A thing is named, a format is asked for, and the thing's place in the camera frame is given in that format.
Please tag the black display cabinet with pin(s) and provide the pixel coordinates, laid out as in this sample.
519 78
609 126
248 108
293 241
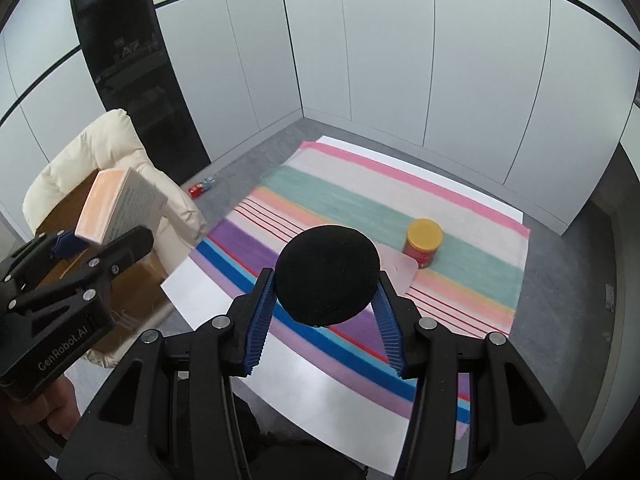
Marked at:
140 85

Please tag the person's black pants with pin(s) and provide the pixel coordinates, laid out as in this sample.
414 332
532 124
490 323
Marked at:
280 460

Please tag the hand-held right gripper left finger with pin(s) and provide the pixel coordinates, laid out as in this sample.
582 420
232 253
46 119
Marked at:
260 320

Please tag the pink and white carton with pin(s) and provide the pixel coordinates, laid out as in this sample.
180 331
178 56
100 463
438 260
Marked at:
120 205

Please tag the small red can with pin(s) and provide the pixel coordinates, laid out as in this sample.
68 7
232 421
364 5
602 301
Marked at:
200 187

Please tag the red jar with yellow lid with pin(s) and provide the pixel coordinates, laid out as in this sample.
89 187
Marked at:
422 247

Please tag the pale pink board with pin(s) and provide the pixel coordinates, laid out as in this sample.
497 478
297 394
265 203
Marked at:
400 270

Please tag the person's left hand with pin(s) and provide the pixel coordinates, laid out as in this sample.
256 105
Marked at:
55 405

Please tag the brown cardboard box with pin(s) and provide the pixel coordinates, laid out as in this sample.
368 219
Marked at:
135 300

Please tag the cream padded armchair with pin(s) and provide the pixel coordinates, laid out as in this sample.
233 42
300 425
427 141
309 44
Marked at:
100 145

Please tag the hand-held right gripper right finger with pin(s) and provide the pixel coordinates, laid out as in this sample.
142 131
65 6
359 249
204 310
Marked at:
387 320

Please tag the black round cushion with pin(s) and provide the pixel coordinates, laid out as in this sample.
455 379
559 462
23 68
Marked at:
327 275

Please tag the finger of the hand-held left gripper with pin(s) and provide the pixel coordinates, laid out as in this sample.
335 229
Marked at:
125 245
65 243

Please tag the wall socket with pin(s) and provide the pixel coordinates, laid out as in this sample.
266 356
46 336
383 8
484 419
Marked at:
609 296

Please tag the striped multicolour cloth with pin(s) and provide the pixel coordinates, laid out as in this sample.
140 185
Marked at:
350 195

